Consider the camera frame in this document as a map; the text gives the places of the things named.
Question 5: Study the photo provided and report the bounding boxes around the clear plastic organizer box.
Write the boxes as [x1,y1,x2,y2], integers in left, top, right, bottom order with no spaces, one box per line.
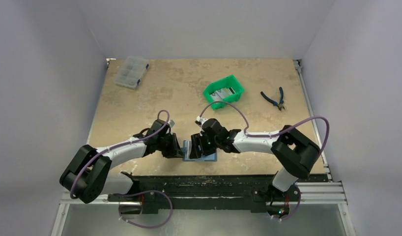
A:
[114,56,150,90]

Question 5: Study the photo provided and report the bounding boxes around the aluminium frame rail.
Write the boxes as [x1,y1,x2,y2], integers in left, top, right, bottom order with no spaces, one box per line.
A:
[59,164,347,205]

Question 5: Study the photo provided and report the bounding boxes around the blue handled pliers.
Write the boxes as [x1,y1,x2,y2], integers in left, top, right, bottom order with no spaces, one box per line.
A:
[260,87,286,111]

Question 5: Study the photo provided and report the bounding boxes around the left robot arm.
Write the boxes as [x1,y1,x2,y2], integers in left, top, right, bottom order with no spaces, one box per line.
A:
[59,118,184,204]

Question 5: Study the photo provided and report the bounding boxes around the blue card holder wallet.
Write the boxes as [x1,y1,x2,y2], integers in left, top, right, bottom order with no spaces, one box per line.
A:
[181,140,218,162]

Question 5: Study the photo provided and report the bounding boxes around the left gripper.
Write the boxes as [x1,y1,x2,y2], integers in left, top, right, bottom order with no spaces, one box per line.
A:
[157,132,184,158]

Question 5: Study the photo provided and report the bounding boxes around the green plastic bin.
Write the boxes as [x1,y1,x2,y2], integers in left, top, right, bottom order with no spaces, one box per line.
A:
[203,75,245,103]

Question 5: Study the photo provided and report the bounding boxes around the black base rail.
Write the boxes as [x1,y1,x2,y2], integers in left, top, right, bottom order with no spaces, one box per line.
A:
[108,175,301,214]

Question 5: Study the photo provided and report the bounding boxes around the stack of credit cards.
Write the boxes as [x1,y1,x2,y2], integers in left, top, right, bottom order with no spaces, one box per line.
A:
[210,87,235,101]

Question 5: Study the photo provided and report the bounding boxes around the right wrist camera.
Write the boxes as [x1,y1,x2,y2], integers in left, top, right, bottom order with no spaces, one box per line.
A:
[195,116,208,131]

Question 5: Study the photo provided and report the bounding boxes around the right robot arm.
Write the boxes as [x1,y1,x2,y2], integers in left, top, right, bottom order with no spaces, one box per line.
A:
[184,118,321,200]

